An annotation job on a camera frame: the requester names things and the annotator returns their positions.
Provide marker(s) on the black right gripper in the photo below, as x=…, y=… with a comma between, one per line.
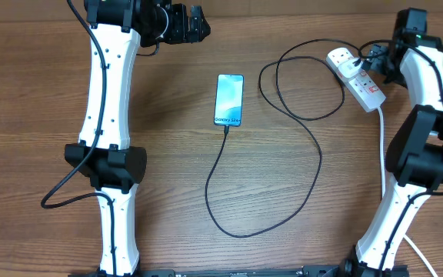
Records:
x=377, y=57

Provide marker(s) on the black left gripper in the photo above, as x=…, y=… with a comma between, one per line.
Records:
x=181, y=33

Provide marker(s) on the black Galaxy smartphone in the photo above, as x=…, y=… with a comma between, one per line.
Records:
x=229, y=99

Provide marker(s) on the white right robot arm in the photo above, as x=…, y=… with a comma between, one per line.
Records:
x=414, y=158

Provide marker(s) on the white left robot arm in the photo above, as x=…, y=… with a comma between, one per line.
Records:
x=104, y=153

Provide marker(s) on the white charger adapter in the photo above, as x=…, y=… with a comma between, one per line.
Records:
x=350, y=68

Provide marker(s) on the white power strip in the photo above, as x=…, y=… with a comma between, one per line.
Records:
x=363, y=88

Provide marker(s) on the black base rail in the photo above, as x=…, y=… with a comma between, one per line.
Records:
x=305, y=271

